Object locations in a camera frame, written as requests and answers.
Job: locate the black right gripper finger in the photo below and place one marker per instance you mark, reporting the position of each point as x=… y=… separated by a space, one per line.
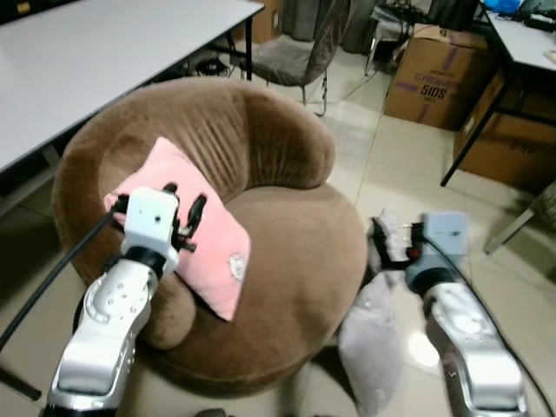
x=379 y=236

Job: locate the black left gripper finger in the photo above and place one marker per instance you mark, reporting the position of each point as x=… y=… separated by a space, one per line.
x=170 y=188
x=197 y=212

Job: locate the pink square pillow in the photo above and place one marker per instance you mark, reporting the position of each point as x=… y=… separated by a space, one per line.
x=217 y=248

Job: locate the grey fuzzy pillow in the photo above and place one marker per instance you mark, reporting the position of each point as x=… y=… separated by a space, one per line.
x=372 y=347

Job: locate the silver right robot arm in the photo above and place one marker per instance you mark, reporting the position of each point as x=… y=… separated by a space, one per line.
x=469 y=347

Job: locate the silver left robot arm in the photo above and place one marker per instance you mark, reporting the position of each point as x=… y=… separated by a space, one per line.
x=104 y=334

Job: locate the brown round plush sofa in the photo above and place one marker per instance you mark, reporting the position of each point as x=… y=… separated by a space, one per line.
x=287 y=261

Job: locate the grey wicker chair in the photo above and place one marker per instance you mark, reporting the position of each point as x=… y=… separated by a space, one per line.
x=540 y=208

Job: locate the large white table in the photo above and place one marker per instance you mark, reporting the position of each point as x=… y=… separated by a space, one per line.
x=95 y=61

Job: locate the plain brown cardboard box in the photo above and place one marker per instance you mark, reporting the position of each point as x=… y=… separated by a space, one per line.
x=512 y=143

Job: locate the cardboard box with purple print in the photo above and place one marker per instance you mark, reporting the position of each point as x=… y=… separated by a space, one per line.
x=434 y=78

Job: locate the grey woven metal-leg chair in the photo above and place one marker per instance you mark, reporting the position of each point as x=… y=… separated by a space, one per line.
x=295 y=56

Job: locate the small beige item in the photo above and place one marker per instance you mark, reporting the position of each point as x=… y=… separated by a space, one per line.
x=550 y=56

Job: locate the white desk with black legs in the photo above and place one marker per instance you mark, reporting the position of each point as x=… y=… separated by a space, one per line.
x=526 y=43

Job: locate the black device on desk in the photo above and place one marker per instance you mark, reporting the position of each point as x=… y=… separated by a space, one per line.
x=539 y=21

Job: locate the blue object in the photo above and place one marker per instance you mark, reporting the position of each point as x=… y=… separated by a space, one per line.
x=506 y=5

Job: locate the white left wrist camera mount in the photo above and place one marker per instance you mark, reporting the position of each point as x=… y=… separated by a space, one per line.
x=149 y=217

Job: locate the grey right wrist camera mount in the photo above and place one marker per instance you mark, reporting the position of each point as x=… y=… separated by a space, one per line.
x=445 y=234

